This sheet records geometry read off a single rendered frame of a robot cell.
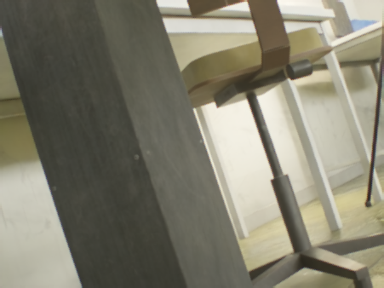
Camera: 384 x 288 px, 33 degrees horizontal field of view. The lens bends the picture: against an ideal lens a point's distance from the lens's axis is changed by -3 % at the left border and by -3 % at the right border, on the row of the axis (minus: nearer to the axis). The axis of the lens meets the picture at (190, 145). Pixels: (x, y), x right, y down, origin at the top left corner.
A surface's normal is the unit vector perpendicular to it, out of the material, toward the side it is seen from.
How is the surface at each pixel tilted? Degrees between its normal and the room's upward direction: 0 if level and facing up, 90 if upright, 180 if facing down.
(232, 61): 90
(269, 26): 99
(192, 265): 90
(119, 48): 90
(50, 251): 90
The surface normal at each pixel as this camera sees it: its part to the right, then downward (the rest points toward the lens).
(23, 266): 0.76, -0.29
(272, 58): 0.40, 0.58
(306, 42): 0.24, -0.14
